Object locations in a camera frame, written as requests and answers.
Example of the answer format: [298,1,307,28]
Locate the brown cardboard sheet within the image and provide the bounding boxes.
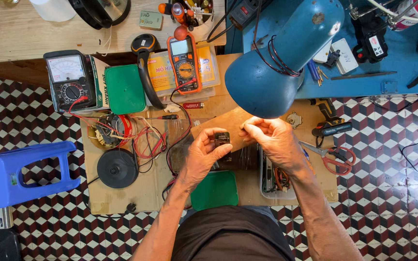
[80,54,339,215]

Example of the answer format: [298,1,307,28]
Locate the red white spray can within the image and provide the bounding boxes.
[390,0,418,32]

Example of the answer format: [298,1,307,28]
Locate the white plastic container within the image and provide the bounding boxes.
[29,0,77,22]

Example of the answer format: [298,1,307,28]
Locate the black round kettle base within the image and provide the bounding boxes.
[97,148,140,189]

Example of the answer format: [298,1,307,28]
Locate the clear box with yellow label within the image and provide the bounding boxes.
[147,42,221,106]

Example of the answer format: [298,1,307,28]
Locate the green plastic lid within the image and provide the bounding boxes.
[190,170,239,212]
[104,64,148,115]

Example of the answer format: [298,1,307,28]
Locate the orange digital multimeter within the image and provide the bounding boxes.
[166,33,202,96]

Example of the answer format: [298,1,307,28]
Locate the person's right hand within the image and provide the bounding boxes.
[239,117,310,175]

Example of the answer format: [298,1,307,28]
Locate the cup of tools and pens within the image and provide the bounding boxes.
[158,0,216,41]

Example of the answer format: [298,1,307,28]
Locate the dark wire coil on lamp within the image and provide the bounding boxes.
[251,34,302,78]

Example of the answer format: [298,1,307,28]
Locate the bowl of parts and wires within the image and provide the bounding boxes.
[87,113,136,150]

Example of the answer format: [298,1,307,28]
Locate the clear tray of circuit boards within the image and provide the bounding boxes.
[259,144,297,200]

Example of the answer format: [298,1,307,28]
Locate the black kettle body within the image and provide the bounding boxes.
[67,0,132,30]

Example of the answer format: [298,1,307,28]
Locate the small green remote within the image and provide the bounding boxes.
[138,10,164,30]

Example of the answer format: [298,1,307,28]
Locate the black power strip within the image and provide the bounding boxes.
[229,0,269,30]

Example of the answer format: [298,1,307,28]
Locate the black analog multimeter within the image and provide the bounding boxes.
[43,50,97,111]

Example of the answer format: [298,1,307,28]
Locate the metal hinge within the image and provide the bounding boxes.
[381,80,399,95]

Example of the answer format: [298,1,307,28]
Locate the green white multimeter carton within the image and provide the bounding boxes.
[48,54,111,113]

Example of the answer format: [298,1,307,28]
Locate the black test lead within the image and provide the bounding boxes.
[161,80,195,202]

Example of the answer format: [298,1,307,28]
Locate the person's left hand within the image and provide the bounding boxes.
[177,127,233,185]

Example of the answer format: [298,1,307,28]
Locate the black curved kettle handle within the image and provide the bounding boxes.
[131,34,167,110]

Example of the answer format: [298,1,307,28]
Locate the white power adapter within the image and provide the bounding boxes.
[330,38,359,75]

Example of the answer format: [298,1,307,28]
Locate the red-handled scissors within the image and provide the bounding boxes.
[299,140,357,176]

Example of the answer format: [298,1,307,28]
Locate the small black electrical component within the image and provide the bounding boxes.
[214,132,231,147]

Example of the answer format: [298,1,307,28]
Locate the red test lead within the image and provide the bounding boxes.
[66,77,199,160]

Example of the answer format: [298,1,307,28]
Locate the long black file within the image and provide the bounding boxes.
[330,71,398,80]

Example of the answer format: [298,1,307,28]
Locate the wooden board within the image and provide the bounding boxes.
[190,107,268,153]

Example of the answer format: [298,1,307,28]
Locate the blue pen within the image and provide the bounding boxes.
[306,59,321,82]

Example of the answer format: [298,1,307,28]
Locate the black device with white label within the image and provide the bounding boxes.
[351,14,389,64]

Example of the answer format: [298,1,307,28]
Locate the black yellow cordless drill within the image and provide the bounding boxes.
[309,97,353,138]

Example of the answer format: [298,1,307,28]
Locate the blue metal desk lamp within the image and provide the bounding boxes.
[224,0,345,120]

